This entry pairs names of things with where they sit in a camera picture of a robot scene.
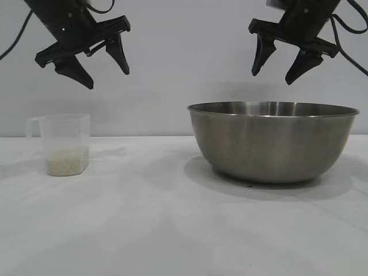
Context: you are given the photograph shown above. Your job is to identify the white tablecloth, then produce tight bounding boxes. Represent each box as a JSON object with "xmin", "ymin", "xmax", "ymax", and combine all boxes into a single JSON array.
[{"xmin": 0, "ymin": 135, "xmax": 368, "ymax": 276}]

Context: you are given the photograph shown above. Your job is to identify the long black left arm cable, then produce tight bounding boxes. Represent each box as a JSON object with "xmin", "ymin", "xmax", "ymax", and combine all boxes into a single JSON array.
[{"xmin": 0, "ymin": 7, "xmax": 34, "ymax": 61}]

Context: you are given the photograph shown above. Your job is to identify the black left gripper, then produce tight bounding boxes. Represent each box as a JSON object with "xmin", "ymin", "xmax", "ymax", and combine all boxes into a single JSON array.
[{"xmin": 24, "ymin": 0, "xmax": 132, "ymax": 90}]

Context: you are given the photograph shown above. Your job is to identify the long black arm cable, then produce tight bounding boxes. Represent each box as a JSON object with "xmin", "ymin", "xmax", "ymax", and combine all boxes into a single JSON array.
[
  {"xmin": 0, "ymin": 7, "xmax": 34, "ymax": 61},
  {"xmin": 329, "ymin": 14, "xmax": 368, "ymax": 74}
]

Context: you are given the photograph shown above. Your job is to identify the looped black left arm cable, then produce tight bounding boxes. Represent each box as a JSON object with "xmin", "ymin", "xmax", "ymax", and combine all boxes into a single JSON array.
[{"xmin": 89, "ymin": 0, "xmax": 116, "ymax": 14}]

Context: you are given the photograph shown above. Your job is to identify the clear plastic measuring cup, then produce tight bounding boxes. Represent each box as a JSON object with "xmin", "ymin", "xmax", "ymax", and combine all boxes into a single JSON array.
[{"xmin": 25, "ymin": 113, "xmax": 91, "ymax": 177}]

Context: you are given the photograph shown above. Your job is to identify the looped black right arm cable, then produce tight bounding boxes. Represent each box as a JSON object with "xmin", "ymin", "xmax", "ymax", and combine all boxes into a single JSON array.
[{"xmin": 333, "ymin": 0, "xmax": 368, "ymax": 32}]

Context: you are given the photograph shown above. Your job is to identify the stainless steel mixing bowl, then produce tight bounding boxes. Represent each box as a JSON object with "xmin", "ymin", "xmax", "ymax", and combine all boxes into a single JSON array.
[{"xmin": 186, "ymin": 100, "xmax": 361, "ymax": 185}]

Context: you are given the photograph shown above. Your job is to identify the long black right arm cable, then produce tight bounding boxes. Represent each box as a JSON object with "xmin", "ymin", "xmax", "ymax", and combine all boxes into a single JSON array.
[{"xmin": 329, "ymin": 14, "xmax": 368, "ymax": 74}]

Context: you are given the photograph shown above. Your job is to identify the looped black arm cable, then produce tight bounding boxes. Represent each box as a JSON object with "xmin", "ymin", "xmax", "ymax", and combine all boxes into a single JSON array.
[
  {"xmin": 333, "ymin": 0, "xmax": 368, "ymax": 32},
  {"xmin": 89, "ymin": 0, "xmax": 116, "ymax": 14}
]

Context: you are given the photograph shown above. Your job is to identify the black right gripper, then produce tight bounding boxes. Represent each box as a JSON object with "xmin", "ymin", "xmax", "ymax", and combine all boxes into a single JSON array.
[{"xmin": 248, "ymin": 0, "xmax": 339, "ymax": 86}]

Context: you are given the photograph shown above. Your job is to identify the white rice grains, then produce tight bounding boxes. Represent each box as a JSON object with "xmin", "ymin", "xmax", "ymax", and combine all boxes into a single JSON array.
[{"xmin": 45, "ymin": 148, "xmax": 89, "ymax": 177}]

